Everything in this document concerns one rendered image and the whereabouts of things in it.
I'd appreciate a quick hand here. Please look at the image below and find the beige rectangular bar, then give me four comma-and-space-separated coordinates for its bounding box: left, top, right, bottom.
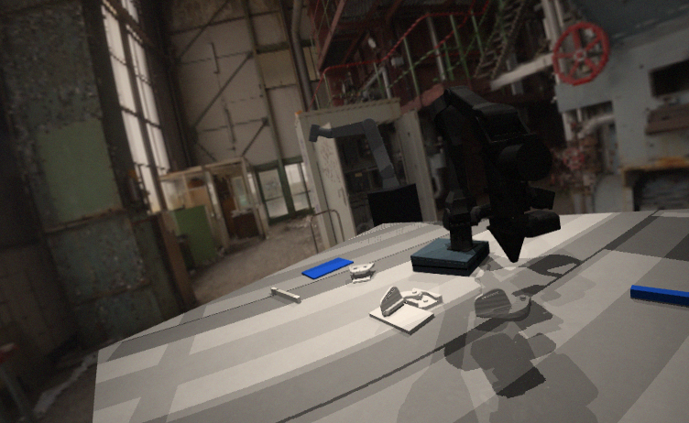
270, 287, 301, 304

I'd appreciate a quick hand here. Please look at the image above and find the blue rectangular bar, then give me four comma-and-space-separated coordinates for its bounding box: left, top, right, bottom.
630, 285, 689, 306

